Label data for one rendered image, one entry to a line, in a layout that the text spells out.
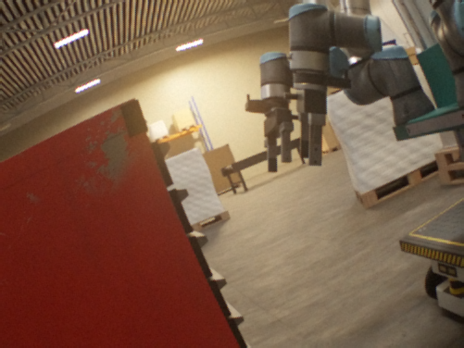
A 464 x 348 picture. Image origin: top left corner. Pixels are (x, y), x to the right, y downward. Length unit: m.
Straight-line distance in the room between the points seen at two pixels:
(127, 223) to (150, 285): 0.10
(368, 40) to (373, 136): 3.19
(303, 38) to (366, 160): 3.20
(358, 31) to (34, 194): 0.71
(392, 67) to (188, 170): 6.89
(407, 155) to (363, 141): 0.49
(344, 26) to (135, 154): 0.51
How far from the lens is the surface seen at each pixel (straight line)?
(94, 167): 0.67
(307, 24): 0.95
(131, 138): 0.67
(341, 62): 1.34
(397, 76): 1.51
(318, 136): 0.89
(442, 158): 3.58
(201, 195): 8.17
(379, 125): 4.11
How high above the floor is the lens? 0.79
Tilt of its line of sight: 1 degrees down
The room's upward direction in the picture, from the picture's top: 22 degrees counter-clockwise
